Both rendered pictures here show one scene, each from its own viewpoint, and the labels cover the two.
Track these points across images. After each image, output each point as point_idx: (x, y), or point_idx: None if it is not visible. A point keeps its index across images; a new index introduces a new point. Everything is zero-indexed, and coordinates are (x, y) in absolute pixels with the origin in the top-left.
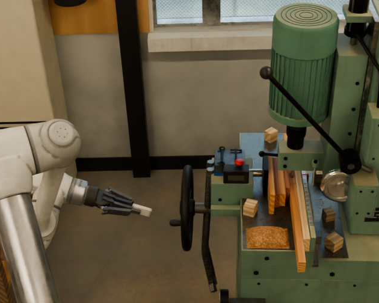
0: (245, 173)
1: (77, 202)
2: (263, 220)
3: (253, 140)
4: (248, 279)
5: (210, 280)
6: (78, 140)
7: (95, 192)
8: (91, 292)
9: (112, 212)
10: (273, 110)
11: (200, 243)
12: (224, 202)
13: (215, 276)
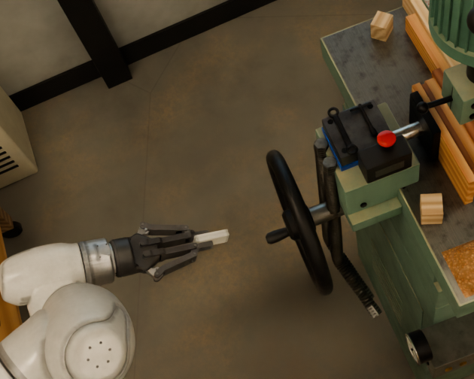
0: (406, 156)
1: (107, 283)
2: (462, 224)
3: (353, 46)
4: (449, 304)
5: (366, 301)
6: (132, 334)
7: (129, 253)
8: (144, 303)
9: (171, 270)
10: (456, 46)
11: (256, 162)
12: (370, 204)
13: (366, 287)
